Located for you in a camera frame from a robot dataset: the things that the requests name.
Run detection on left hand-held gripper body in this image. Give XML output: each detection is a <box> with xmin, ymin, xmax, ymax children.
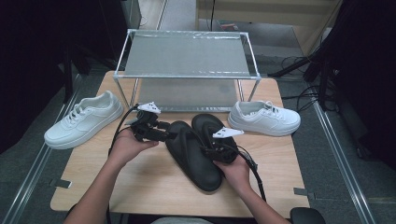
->
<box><xmin>130</xmin><ymin>102</ymin><xmax>162</xmax><ymax>143</ymax></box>

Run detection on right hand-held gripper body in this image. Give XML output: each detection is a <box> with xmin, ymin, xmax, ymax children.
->
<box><xmin>211</xmin><ymin>127</ymin><xmax>245</xmax><ymax>165</ymax></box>

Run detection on black slipper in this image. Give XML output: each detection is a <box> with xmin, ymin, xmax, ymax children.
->
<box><xmin>191</xmin><ymin>113</ymin><xmax>241</xmax><ymax>163</ymax></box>
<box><xmin>164</xmin><ymin>120</ymin><xmax>224</xmax><ymax>193</ymax></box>

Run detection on white sneaker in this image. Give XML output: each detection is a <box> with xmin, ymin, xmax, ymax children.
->
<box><xmin>44</xmin><ymin>90</ymin><xmax>124</xmax><ymax>151</ymax></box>
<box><xmin>227</xmin><ymin>100</ymin><xmax>302</xmax><ymax>137</ymax></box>

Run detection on grey metal shoe rack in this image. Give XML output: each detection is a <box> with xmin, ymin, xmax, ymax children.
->
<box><xmin>112</xmin><ymin>28</ymin><xmax>262</xmax><ymax>114</ymax></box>

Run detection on person's left hand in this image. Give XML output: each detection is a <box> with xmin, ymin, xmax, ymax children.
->
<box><xmin>108</xmin><ymin>129</ymin><xmax>160</xmax><ymax>169</ymax></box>

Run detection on person's right hand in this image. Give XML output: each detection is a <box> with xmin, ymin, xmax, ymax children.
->
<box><xmin>214</xmin><ymin>155</ymin><xmax>252</xmax><ymax>194</ymax></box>

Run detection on person's grey clothing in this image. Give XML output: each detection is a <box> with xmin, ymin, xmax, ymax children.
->
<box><xmin>152</xmin><ymin>217</ymin><xmax>213</xmax><ymax>224</ymax></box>

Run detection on grey tape strip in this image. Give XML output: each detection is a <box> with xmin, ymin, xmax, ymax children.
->
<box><xmin>49</xmin><ymin>177</ymin><xmax>73</xmax><ymax>189</ymax></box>
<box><xmin>293</xmin><ymin>187</ymin><xmax>317</xmax><ymax>200</ymax></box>

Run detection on black stand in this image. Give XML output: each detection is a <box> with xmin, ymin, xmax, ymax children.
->
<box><xmin>267</xmin><ymin>52</ymin><xmax>332</xmax><ymax>111</ymax></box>
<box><xmin>60</xmin><ymin>43</ymin><xmax>92</xmax><ymax>105</ymax></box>

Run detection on black chair armrest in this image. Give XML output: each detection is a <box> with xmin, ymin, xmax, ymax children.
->
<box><xmin>290</xmin><ymin>207</ymin><xmax>327</xmax><ymax>224</ymax></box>

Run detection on dark curtain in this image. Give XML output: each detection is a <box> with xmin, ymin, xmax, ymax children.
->
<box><xmin>320</xmin><ymin>0</ymin><xmax>396</xmax><ymax>171</ymax></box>
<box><xmin>0</xmin><ymin>0</ymin><xmax>129</xmax><ymax>154</ymax></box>

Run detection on wooden cabinet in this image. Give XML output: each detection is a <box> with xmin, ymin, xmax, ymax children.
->
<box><xmin>195</xmin><ymin>0</ymin><xmax>344</xmax><ymax>57</ymax></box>

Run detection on left hand-held gripper cable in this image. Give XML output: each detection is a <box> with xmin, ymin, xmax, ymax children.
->
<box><xmin>106</xmin><ymin>105</ymin><xmax>140</xmax><ymax>224</ymax></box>

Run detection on hand-held gripper cable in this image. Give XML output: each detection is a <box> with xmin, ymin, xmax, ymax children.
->
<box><xmin>230</xmin><ymin>144</ymin><xmax>267</xmax><ymax>202</ymax></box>
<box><xmin>106</xmin><ymin>105</ymin><xmax>140</xmax><ymax>224</ymax></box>

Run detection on right hand-held gripper cable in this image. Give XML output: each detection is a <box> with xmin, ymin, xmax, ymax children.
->
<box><xmin>230</xmin><ymin>144</ymin><xmax>267</xmax><ymax>202</ymax></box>

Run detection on black floor cables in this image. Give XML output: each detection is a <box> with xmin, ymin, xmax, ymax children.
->
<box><xmin>281</xmin><ymin>55</ymin><xmax>340</xmax><ymax>114</ymax></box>

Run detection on metal floor rail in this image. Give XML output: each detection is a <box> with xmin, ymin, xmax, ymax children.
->
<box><xmin>312</xmin><ymin>101</ymin><xmax>376</xmax><ymax>224</ymax></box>
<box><xmin>1</xmin><ymin>74</ymin><xmax>84</xmax><ymax>224</ymax></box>

